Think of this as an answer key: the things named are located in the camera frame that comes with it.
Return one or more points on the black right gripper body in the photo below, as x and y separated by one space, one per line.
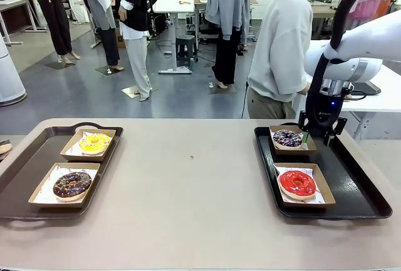
332 111

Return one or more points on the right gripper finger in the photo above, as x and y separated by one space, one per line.
305 138
340 127

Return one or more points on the brown cardboard donut box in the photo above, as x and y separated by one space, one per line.
62 205
70 149
326 189
294 152

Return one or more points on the purple white sprinkled donut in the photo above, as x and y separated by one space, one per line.
286 139

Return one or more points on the red glazed donut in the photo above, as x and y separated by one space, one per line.
297 183

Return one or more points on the yellow sprinkled donut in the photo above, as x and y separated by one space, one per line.
94 143

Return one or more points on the chocolate sprinkled donut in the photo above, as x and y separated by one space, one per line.
72 186

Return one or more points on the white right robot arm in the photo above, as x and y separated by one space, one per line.
360 42

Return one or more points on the large white table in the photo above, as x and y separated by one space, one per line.
388 95

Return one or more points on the person in light sweater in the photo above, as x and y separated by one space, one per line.
279 49

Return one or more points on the background desk with robot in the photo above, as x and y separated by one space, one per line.
322 11

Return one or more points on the mannequin grey hoodie black trousers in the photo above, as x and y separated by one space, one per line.
228 8

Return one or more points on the black plastic stool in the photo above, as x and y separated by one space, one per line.
186 52

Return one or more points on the white standing desk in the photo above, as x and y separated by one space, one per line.
172 5

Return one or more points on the mannequin black vest beige trousers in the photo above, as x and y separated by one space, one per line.
134 17

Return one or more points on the cardboard box on floor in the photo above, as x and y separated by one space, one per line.
119 37

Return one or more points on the mannequin white shirt dark trousers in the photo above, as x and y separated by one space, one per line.
100 8

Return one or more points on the tan flat object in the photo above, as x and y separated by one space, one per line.
4 147

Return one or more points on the white desk with clothes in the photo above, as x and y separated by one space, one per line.
15 1

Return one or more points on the square mannequin base plate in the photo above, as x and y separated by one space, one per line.
105 70
130 91
54 65

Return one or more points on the white round pedestal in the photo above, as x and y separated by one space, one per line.
9 77

